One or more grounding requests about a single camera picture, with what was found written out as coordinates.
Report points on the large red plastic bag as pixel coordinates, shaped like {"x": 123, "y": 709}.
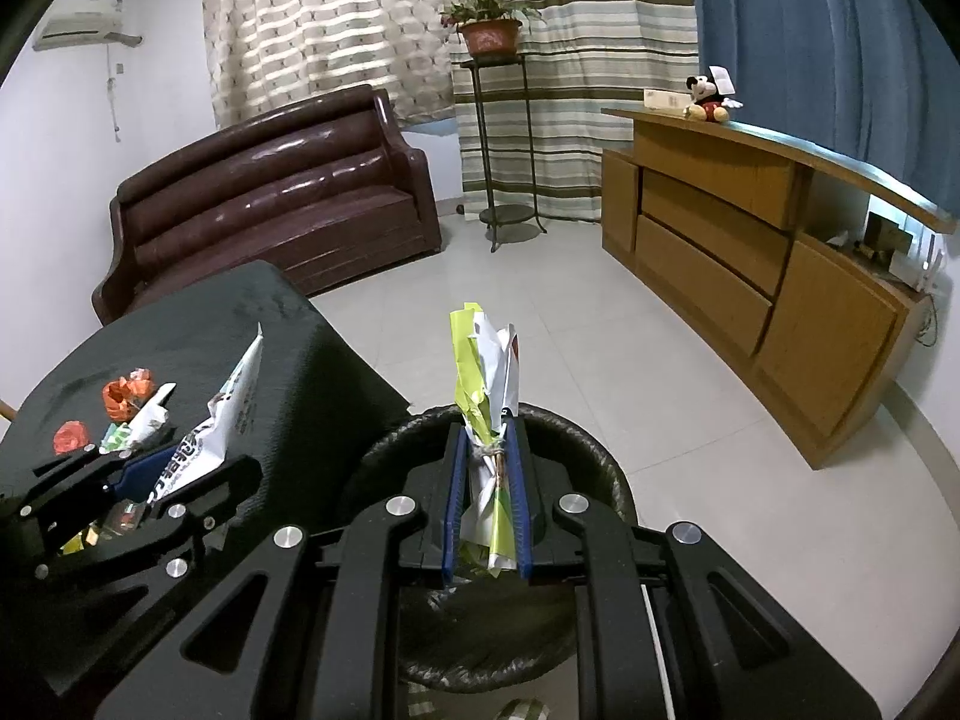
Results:
{"x": 71, "y": 436}

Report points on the blue curtain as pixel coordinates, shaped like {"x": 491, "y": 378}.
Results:
{"x": 872, "y": 79}

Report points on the yellow white paper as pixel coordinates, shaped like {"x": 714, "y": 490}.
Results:
{"x": 486, "y": 391}

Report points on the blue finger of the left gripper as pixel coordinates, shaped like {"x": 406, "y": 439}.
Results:
{"x": 139, "y": 474}

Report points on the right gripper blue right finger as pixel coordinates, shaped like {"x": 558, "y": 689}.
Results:
{"x": 522, "y": 515}

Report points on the white blue printed wrapper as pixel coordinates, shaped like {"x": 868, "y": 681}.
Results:
{"x": 205, "y": 448}

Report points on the black woven trash basket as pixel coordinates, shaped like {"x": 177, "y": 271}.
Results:
{"x": 483, "y": 633}

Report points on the wooden sideboard cabinet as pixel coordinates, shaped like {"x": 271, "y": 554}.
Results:
{"x": 763, "y": 244}

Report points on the potted green plant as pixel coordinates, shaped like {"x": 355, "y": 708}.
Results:
{"x": 490, "y": 28}

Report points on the dark green yellow tube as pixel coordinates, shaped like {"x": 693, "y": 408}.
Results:
{"x": 121, "y": 520}

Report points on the white air conditioner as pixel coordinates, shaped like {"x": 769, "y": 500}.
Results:
{"x": 77, "y": 23}

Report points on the mickey mouse plush toy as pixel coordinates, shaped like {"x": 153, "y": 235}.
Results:
{"x": 712, "y": 96}

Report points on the dark brown leather sofa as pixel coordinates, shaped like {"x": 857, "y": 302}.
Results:
{"x": 325, "y": 189}

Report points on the checkered slipper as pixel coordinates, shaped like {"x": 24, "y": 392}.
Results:
{"x": 523, "y": 709}

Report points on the beige box on cabinet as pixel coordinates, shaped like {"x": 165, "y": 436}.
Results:
{"x": 666, "y": 102}

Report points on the green white tissue packet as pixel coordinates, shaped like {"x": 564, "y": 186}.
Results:
{"x": 144, "y": 428}

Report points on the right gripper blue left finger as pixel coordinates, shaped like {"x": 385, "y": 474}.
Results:
{"x": 456, "y": 464}

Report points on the wooden chair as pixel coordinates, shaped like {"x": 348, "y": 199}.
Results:
{"x": 6, "y": 410}

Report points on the black metal plant stand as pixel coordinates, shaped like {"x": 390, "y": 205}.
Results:
{"x": 505, "y": 129}

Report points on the striped curtain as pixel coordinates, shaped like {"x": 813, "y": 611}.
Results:
{"x": 584, "y": 58}

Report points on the dark grey tablecloth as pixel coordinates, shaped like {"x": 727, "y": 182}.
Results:
{"x": 319, "y": 406}

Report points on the small orange plastic bag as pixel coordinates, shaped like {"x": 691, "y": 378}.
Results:
{"x": 123, "y": 397}

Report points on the beige patterned curtain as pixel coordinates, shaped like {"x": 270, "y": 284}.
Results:
{"x": 263, "y": 54}

